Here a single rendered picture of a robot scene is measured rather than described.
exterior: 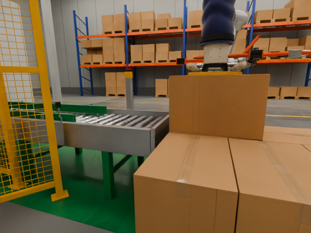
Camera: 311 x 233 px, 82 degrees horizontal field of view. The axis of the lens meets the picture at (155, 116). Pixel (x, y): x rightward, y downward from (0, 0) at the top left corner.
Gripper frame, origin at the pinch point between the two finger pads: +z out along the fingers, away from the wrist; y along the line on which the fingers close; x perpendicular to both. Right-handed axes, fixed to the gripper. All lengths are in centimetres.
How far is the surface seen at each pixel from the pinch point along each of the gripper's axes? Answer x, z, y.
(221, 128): 20, 19, 47
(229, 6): 19.7, 7.6, -29.3
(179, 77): 49, 19, 15
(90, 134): 111, 35, 55
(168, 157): 46, 61, 54
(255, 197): 11, 80, 55
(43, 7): 349, -156, -123
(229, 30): 18.7, 7.3, -14.9
